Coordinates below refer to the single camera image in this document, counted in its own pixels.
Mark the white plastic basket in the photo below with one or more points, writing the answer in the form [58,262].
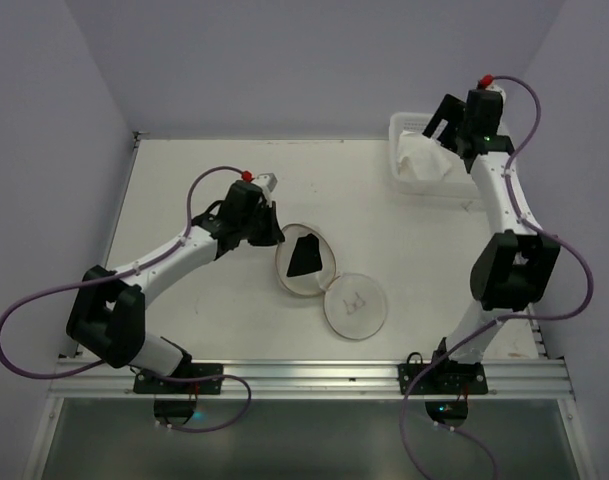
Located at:
[456,183]

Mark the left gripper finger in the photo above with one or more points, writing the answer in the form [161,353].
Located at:
[273,232]
[306,257]

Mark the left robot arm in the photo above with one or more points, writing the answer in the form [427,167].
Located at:
[108,315]

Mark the white bra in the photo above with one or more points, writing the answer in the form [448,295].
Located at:
[420,159]

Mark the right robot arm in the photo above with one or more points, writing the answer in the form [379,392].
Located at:
[514,267]

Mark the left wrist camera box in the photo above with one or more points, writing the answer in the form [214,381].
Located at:
[267,182]

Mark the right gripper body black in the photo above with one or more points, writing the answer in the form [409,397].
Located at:
[445,123]

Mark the aluminium rail frame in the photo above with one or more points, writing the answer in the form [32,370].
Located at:
[297,400]

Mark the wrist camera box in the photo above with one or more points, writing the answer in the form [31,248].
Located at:
[267,182]
[488,83]

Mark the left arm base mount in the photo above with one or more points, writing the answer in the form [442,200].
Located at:
[188,381]

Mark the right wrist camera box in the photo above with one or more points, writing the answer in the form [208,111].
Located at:
[488,83]

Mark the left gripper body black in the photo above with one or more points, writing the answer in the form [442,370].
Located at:
[263,226]

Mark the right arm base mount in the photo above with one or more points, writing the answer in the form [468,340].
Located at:
[452,381]

